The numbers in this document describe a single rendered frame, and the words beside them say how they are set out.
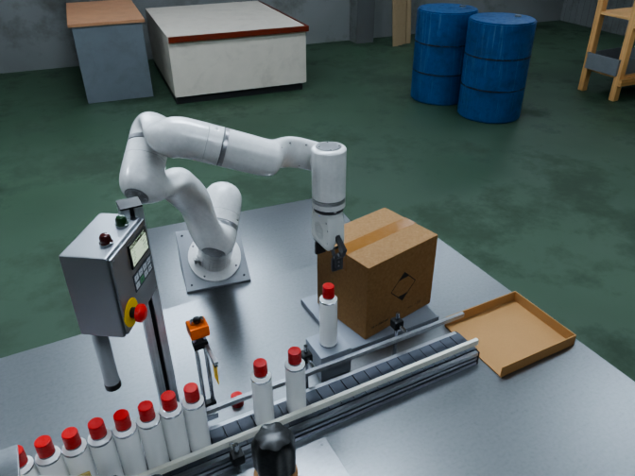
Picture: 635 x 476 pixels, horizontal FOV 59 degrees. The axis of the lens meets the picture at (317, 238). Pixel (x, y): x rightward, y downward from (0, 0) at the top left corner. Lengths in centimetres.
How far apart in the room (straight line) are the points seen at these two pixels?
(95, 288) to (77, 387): 71
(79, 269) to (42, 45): 790
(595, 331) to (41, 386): 272
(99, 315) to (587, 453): 121
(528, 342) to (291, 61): 558
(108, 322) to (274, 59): 596
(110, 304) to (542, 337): 133
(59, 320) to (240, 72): 416
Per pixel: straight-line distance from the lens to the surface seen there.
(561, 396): 178
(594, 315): 357
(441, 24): 647
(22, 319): 363
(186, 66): 674
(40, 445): 135
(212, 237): 166
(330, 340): 164
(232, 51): 681
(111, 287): 113
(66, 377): 187
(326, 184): 135
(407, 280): 181
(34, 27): 892
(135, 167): 140
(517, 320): 199
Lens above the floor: 204
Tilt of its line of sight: 31 degrees down
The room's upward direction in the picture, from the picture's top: 1 degrees counter-clockwise
